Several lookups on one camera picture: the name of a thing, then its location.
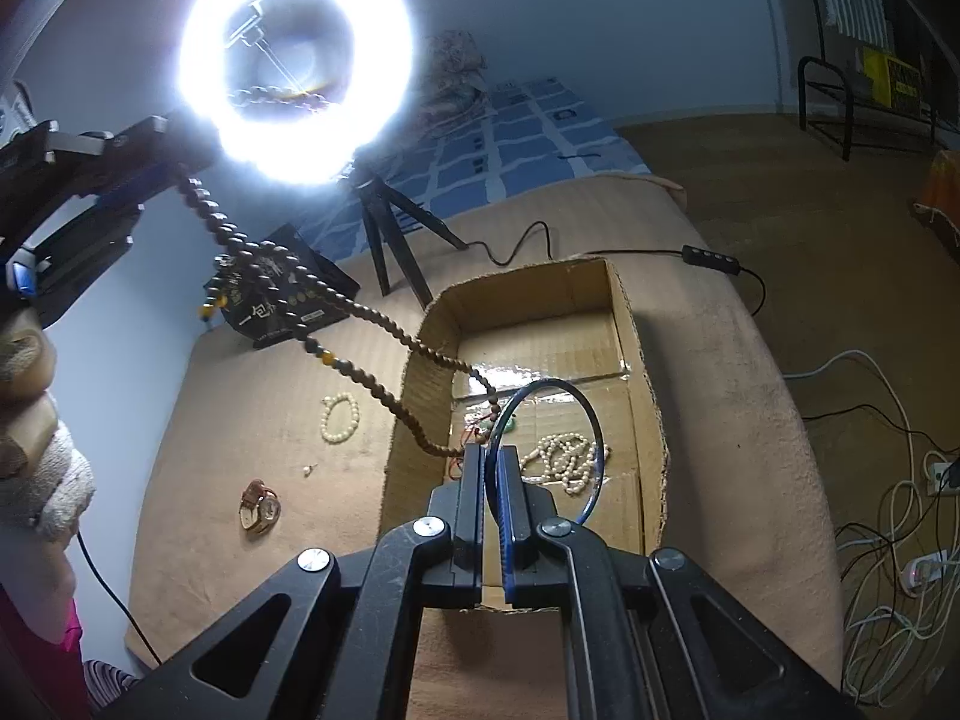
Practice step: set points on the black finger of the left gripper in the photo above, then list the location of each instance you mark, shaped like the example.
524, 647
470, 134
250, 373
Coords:
158, 140

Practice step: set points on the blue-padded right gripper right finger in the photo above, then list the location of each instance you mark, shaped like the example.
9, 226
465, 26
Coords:
646, 636

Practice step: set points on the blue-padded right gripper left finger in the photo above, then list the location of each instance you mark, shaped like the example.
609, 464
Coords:
329, 636

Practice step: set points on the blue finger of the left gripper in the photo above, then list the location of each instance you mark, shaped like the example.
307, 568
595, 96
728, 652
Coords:
130, 198

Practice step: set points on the red strap wristwatch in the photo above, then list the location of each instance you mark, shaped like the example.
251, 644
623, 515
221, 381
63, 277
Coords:
259, 509

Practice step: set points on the gloved hand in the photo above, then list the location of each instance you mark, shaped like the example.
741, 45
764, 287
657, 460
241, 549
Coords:
47, 484

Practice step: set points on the black tripod stand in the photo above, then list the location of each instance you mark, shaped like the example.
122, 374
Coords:
379, 205

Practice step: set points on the white power strip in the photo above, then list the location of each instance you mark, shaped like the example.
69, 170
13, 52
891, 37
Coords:
923, 570

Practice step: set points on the cardboard box tray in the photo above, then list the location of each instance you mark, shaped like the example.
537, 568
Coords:
568, 320

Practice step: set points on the folded floral quilt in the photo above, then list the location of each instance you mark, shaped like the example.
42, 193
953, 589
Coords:
452, 84

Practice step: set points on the blue patterned bed sheet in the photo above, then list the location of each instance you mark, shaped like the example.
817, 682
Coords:
525, 135

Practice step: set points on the orange cloth covered furniture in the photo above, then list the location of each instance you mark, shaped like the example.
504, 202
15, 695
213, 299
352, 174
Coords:
938, 206

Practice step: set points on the black clothes rack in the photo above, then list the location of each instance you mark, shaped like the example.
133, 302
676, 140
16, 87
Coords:
833, 98

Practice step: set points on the yellow black box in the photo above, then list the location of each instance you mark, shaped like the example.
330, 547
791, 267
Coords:
895, 85

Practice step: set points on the bright ring light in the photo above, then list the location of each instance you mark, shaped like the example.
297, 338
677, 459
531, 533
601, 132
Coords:
294, 88

